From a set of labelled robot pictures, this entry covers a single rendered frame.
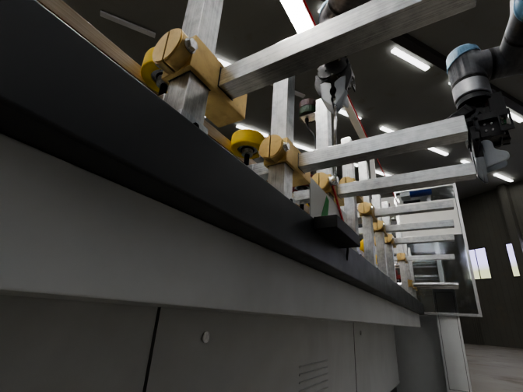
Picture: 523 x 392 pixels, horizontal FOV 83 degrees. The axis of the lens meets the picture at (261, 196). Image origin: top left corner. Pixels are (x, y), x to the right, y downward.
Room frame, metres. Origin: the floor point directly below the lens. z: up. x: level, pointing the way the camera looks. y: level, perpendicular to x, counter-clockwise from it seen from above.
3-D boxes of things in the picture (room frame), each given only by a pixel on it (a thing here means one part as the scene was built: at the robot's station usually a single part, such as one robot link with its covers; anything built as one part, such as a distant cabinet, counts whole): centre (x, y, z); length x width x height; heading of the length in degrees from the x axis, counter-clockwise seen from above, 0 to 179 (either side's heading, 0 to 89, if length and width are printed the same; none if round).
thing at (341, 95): (0.57, -0.18, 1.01); 0.06 x 0.03 x 0.09; 148
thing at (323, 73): (0.58, -0.17, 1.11); 0.09 x 0.08 x 0.12; 148
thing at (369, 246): (1.14, -0.44, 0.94); 0.04 x 0.04 x 0.48; 58
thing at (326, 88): (0.58, -0.15, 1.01); 0.06 x 0.03 x 0.09; 148
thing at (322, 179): (0.74, -0.18, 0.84); 0.14 x 0.06 x 0.05; 148
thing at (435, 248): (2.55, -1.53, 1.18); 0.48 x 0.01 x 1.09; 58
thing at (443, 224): (1.36, -0.64, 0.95); 0.50 x 0.04 x 0.04; 58
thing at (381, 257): (1.35, -0.57, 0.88); 0.04 x 0.04 x 0.48; 58
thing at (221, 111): (0.32, 0.09, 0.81); 0.14 x 0.06 x 0.05; 148
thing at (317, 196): (0.68, -0.17, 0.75); 0.26 x 0.01 x 0.10; 148
